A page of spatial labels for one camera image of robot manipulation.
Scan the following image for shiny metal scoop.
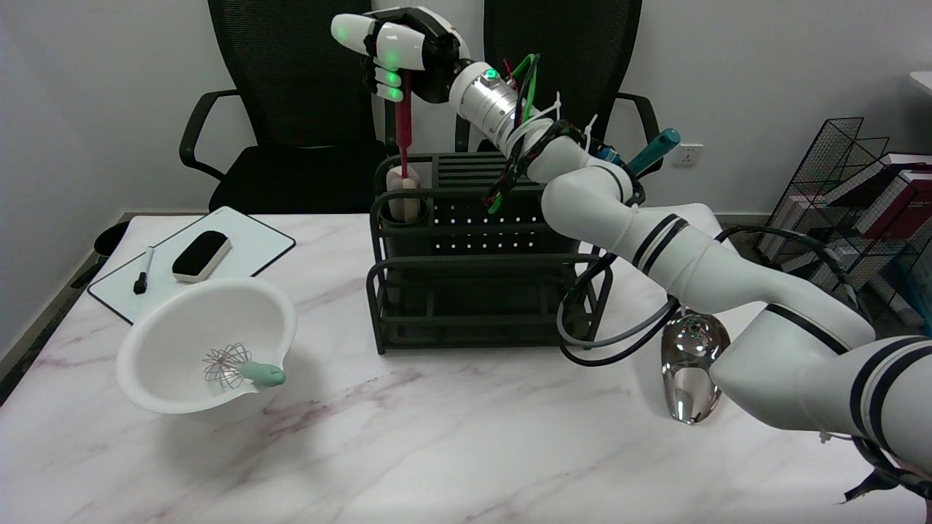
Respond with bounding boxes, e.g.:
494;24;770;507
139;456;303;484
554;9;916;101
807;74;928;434
660;311;732;425

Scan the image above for green handled wire whisk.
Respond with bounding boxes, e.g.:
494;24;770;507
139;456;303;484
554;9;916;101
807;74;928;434
202;344;287;392

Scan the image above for black mesh office chair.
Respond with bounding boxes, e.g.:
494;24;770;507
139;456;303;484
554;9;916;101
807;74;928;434
455;0;664;210
179;0;403;214

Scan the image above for stacked books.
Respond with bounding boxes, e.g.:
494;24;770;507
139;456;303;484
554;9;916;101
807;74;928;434
790;151;932;321

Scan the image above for black wire mesh rack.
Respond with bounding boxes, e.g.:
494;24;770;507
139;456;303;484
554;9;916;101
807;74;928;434
757;117;932;336

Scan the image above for black whiteboard eraser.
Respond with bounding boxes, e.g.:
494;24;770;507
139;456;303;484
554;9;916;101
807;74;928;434
172;231;233;284

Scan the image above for teal handled brush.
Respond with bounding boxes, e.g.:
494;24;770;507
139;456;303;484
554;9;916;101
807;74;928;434
626;128;682;178

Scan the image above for black marker pen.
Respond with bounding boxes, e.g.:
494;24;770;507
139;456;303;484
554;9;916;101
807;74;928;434
133;246;156;295

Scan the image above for small whiteboard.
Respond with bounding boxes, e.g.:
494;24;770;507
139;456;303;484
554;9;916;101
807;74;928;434
87;207;297;325

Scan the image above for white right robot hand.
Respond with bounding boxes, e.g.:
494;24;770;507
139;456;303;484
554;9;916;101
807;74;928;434
331;7;472;104

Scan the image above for white mixing bowl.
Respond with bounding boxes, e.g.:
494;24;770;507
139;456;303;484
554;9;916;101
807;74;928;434
116;276;298;416

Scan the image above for green robot cable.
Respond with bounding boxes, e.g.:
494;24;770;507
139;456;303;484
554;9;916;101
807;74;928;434
486;52;543;215

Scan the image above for dark green kitchen storage rack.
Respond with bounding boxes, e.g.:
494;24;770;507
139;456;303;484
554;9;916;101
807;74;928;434
366;151;614;356

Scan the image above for pink sponge bottle brush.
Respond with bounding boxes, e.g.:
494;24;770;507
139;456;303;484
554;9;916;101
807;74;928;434
387;70;422;222

